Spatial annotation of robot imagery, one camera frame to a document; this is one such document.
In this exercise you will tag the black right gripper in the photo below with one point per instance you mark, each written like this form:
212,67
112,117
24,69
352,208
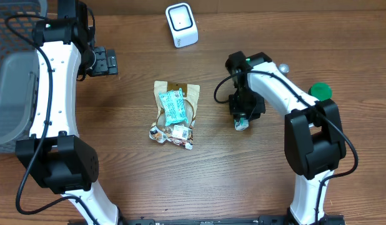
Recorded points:
245,113

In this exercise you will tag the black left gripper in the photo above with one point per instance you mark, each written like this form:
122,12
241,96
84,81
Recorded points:
108,65

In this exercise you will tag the teal small carton box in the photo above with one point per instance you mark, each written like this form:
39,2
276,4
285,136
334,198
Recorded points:
241,124

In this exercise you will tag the clear plastic container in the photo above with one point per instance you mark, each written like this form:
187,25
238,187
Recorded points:
284,69

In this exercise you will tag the brown Pantree snack packet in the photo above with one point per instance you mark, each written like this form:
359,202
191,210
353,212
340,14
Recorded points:
191,93

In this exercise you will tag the brown white snack wrapper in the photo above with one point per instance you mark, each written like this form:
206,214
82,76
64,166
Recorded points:
179,134

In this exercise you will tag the teal white snack packet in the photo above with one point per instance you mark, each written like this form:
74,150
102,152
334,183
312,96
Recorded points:
173,104

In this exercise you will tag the green lid spice jar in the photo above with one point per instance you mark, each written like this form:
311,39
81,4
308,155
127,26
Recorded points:
321,91

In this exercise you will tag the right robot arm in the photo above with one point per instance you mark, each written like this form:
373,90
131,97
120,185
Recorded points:
312,146

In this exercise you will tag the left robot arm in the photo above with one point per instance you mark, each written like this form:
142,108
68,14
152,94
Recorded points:
54,155

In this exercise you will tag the white barcode scanner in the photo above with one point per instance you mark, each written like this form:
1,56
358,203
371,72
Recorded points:
182,25

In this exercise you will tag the grey plastic mesh basket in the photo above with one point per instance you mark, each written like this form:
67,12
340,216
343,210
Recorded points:
19,73

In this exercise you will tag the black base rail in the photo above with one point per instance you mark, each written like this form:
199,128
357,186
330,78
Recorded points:
205,221

